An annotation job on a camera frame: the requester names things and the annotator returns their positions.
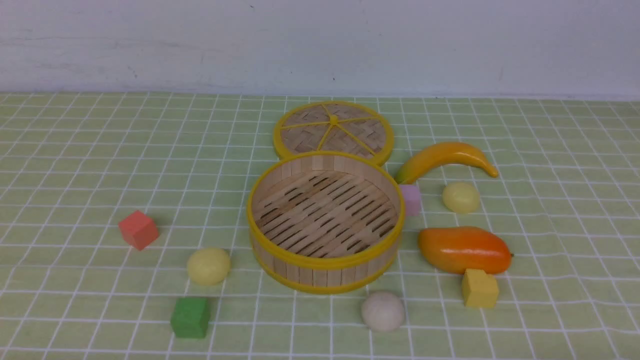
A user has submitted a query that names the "yellow wooden cube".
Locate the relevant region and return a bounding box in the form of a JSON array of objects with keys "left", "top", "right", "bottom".
[{"left": 461, "top": 268, "right": 499, "bottom": 308}]

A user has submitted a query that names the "bamboo steamer tray yellow rim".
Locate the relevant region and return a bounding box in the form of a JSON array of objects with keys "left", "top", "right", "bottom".
[{"left": 246, "top": 152, "right": 406, "bottom": 295}]

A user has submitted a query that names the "yellow toy banana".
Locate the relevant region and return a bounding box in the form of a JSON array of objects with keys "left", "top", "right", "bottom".
[{"left": 394, "top": 141, "right": 499, "bottom": 185}]

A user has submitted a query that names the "woven bamboo steamer lid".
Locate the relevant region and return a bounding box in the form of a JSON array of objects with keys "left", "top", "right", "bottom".
[{"left": 272, "top": 100, "right": 394, "bottom": 166}]

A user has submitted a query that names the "white round bun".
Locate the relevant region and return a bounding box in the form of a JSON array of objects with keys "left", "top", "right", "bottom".
[{"left": 360, "top": 291, "right": 406, "bottom": 332}]

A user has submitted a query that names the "pale yellow bun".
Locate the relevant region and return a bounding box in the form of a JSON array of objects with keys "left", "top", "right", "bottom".
[
  {"left": 441, "top": 182, "right": 481, "bottom": 214},
  {"left": 186, "top": 247, "right": 231, "bottom": 286}
]

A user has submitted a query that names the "red wooden cube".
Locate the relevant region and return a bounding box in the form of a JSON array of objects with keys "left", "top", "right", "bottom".
[{"left": 118, "top": 210, "right": 160, "bottom": 251}]

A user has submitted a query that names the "pink wooden cube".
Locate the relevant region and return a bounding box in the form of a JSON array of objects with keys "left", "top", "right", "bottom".
[{"left": 398, "top": 184, "right": 422, "bottom": 217}]

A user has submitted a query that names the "green checkered tablecloth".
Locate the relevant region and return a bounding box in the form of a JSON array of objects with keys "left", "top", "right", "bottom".
[{"left": 0, "top": 92, "right": 640, "bottom": 360}]

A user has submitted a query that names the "green wooden cube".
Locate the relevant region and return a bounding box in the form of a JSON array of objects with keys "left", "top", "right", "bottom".
[{"left": 170, "top": 296, "right": 211, "bottom": 339}]

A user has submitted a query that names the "orange toy mango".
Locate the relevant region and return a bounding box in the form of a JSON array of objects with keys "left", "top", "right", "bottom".
[{"left": 417, "top": 226, "right": 512, "bottom": 275}]

